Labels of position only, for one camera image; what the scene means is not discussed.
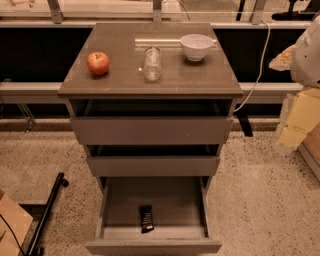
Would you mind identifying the grey drawer cabinet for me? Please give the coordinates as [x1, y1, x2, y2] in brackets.
[58, 23, 243, 182]

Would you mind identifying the grey top drawer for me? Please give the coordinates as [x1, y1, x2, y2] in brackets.
[69, 99, 234, 145]

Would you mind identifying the black bracket under rail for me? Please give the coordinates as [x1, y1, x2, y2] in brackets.
[235, 106, 253, 137]

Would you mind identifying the cardboard box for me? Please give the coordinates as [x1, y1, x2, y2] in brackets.
[0, 190, 33, 256]
[299, 123, 320, 182]

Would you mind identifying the clear plastic bottle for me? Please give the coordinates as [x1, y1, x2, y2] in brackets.
[143, 46, 162, 81]

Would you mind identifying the grey drawer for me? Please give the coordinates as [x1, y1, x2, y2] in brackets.
[87, 145, 220, 177]
[69, 99, 234, 145]
[86, 176, 222, 255]

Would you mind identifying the white bowl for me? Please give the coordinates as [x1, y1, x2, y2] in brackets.
[180, 34, 213, 61]

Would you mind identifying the cardboard box left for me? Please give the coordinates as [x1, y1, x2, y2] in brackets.
[0, 190, 33, 256]

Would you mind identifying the grey bottom drawer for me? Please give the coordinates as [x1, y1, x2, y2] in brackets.
[86, 176, 222, 255]

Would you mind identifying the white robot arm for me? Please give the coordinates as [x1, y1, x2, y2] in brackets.
[269, 16, 320, 154]

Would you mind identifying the cardboard box right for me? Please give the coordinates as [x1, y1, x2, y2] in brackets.
[299, 123, 320, 182]

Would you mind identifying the red apple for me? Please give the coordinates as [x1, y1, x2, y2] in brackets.
[86, 52, 110, 75]

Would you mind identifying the thin black cable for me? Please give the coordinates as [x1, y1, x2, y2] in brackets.
[0, 213, 26, 256]

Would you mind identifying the grey middle drawer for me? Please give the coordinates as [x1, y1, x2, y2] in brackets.
[87, 145, 220, 177]

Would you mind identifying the white cable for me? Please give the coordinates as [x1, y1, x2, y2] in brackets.
[233, 20, 272, 113]

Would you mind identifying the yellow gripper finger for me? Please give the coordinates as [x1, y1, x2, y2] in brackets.
[269, 45, 295, 71]
[277, 89, 320, 150]

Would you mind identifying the black metal pole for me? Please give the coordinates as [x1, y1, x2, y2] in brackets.
[26, 172, 69, 256]

